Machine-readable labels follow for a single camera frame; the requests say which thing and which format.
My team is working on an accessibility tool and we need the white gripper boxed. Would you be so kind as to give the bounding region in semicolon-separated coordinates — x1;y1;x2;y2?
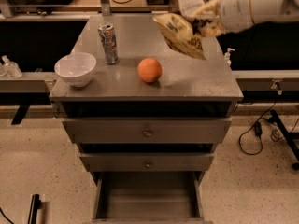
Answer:
191;0;252;37

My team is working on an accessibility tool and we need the brown chip bag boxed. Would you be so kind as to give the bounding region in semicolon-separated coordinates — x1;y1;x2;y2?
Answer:
153;0;206;60

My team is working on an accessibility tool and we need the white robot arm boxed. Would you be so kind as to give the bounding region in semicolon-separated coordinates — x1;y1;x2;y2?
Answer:
191;0;299;36

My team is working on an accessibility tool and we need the grey drawer cabinet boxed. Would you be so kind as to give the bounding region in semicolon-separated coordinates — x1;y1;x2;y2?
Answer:
49;14;244;224

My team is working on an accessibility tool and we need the top drawer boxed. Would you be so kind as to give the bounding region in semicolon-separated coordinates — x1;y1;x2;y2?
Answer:
63;118;232;144

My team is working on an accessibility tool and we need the middle drawer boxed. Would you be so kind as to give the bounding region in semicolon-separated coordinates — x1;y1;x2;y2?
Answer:
79;153;213;172

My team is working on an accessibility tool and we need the open bottom drawer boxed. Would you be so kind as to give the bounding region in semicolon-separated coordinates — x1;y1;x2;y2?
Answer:
92;172;213;224

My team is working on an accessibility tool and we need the orange fruit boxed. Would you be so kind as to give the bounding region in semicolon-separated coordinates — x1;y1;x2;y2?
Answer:
137;58;162;83

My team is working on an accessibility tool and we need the silver soda can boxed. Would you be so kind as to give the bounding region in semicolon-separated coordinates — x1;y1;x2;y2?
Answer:
98;22;119;64

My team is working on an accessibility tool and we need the black stand leg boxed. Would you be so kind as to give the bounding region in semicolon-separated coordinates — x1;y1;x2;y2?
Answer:
270;110;299;171

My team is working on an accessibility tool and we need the white bowl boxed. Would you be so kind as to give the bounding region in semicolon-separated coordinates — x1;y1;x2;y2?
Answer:
54;52;96;87

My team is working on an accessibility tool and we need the clear sanitizer bottle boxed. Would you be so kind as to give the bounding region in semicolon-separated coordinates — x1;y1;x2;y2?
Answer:
2;55;22;78

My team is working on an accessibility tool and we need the black bar on floor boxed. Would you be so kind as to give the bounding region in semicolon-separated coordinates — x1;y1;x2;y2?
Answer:
27;194;41;224

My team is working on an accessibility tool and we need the black floor cable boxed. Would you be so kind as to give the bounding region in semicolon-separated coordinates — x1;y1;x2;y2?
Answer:
237;81;299;156

